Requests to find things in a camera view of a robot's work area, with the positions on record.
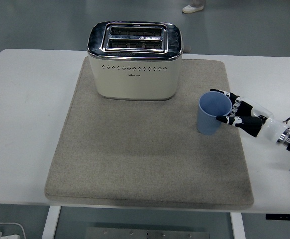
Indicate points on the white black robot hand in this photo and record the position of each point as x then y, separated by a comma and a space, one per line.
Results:
266, 127

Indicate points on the grey metal plate with screws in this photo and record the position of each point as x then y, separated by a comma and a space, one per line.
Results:
147, 234

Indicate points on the cream chrome two-slot toaster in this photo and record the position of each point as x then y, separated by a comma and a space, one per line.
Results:
134, 84

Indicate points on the white table leg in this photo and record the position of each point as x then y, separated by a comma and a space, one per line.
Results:
50, 224
238, 226

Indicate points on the beige felt mat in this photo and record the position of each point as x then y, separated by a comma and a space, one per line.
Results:
147, 159

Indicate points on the blue ribbed plastic cup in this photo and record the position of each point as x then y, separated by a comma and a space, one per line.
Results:
207, 124

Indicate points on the black table control panel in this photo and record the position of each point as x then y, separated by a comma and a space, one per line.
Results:
284, 216

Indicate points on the person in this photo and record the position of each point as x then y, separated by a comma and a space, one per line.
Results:
192, 9

